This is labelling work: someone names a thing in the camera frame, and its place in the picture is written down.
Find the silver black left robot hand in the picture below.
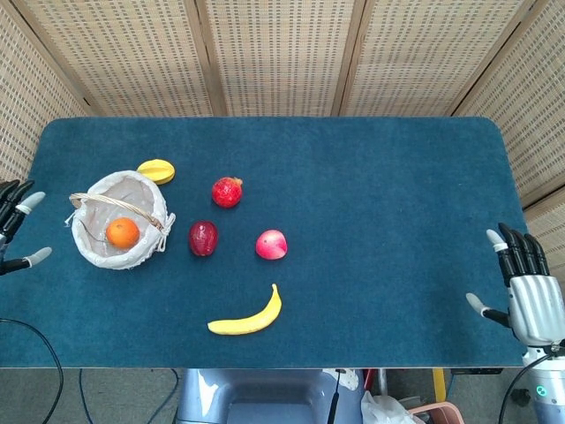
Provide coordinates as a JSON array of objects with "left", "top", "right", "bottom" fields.
[{"left": 0, "top": 178, "right": 53, "bottom": 277}]

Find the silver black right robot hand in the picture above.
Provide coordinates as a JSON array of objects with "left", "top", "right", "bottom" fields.
[{"left": 465, "top": 222, "right": 565, "bottom": 348}]

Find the orange fruit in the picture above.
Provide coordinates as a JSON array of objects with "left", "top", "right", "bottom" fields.
[{"left": 105, "top": 216, "right": 141, "bottom": 250}]

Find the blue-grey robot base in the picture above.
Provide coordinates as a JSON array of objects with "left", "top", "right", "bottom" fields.
[{"left": 175, "top": 368, "right": 367, "bottom": 424}]

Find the wicker basket with white liner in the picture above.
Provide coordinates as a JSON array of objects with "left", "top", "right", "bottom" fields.
[{"left": 64, "top": 170, "right": 177, "bottom": 271}]

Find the woven folding screen panel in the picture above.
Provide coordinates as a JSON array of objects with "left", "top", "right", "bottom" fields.
[
  {"left": 8, "top": 0, "right": 226, "bottom": 118},
  {"left": 330, "top": 0, "right": 553, "bottom": 118},
  {"left": 185, "top": 0, "right": 367, "bottom": 118},
  {"left": 0, "top": 0, "right": 94, "bottom": 204},
  {"left": 449, "top": 0, "right": 565, "bottom": 208},
  {"left": 523, "top": 189, "right": 565, "bottom": 284}
]

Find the pink plastic bin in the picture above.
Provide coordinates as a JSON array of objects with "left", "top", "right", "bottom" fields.
[{"left": 408, "top": 400, "right": 464, "bottom": 424}]

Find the yellow starfruit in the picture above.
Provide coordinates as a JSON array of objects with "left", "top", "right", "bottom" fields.
[{"left": 136, "top": 158, "right": 177, "bottom": 186}]

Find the white plastic bag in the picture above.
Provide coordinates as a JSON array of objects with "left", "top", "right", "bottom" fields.
[{"left": 360, "top": 390, "right": 427, "bottom": 424}]

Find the dark red mango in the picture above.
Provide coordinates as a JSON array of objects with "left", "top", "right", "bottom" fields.
[{"left": 188, "top": 220, "right": 219, "bottom": 257}]

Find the dark teal table mat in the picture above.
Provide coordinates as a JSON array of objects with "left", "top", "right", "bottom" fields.
[{"left": 0, "top": 116, "right": 561, "bottom": 370}]

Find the red pomegranate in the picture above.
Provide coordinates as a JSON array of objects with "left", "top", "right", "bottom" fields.
[{"left": 211, "top": 176, "right": 244, "bottom": 209}]

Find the thin black rod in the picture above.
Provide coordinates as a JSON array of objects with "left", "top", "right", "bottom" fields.
[{"left": 328, "top": 369, "right": 343, "bottom": 424}]

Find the pink red peach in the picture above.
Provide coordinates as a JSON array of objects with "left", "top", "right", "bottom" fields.
[{"left": 254, "top": 229, "right": 289, "bottom": 261}]

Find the yellow banana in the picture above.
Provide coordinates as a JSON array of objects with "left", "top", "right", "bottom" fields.
[{"left": 207, "top": 283, "right": 283, "bottom": 337}]

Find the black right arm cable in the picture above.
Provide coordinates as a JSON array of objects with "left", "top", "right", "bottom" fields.
[{"left": 498, "top": 348, "right": 557, "bottom": 424}]

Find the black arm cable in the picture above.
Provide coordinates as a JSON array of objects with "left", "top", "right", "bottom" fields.
[
  {"left": 498, "top": 348, "right": 557, "bottom": 424},
  {"left": 0, "top": 317, "right": 65, "bottom": 424}
]

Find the yellow post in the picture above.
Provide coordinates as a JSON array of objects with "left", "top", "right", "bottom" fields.
[{"left": 432, "top": 368, "right": 447, "bottom": 401}]

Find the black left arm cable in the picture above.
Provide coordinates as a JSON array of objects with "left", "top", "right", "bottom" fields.
[{"left": 0, "top": 317, "right": 65, "bottom": 424}]

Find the blue floor cable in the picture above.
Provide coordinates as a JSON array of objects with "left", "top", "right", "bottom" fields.
[{"left": 78, "top": 368, "right": 181, "bottom": 424}]

